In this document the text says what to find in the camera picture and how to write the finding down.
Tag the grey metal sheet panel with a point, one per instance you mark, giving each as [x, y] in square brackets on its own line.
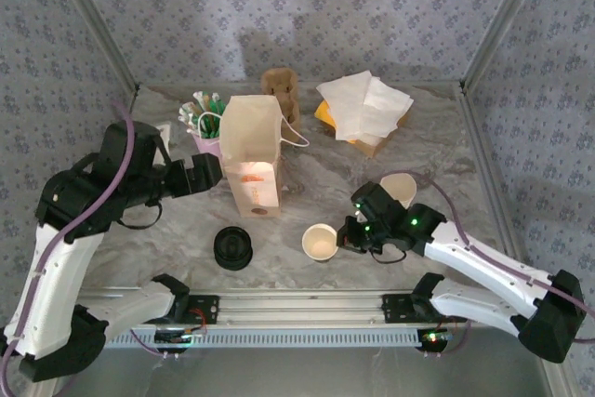
[302, 374]

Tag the yellow paper packet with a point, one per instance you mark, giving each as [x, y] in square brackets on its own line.
[324, 113]

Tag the stack of paper cups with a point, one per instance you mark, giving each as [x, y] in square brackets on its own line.
[400, 188]

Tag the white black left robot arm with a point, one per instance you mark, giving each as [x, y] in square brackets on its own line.
[51, 285]

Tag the stack of pulp cup carriers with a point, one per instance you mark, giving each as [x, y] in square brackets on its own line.
[279, 85]

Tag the green white wrapped straws bundle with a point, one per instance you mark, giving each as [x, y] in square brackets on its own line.
[200, 111]

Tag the paper cup with black sleeve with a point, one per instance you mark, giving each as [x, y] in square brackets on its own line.
[320, 243]

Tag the brown cardboard napkin box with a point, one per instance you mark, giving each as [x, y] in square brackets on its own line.
[374, 148]

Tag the printed paper takeout bag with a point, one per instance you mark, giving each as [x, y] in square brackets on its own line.
[251, 150]

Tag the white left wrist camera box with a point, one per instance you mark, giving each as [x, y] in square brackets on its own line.
[166, 134]

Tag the aluminium frame post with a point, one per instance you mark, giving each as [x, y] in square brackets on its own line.
[502, 20]
[101, 27]

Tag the stack of black cup lids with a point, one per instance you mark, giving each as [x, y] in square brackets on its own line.
[234, 248]

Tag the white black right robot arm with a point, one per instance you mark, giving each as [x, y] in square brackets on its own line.
[483, 262]

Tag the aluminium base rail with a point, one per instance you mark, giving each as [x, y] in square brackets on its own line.
[302, 306]

